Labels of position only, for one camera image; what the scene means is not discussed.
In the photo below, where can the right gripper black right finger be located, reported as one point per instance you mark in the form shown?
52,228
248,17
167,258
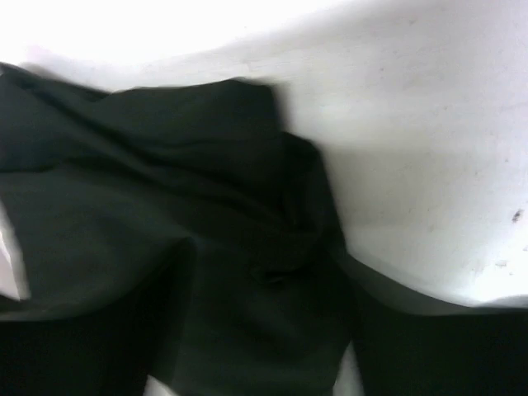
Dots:
407,343

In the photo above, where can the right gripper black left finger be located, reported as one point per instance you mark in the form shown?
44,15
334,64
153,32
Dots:
106,352

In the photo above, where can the black trousers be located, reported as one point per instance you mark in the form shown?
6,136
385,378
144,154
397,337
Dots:
97,188

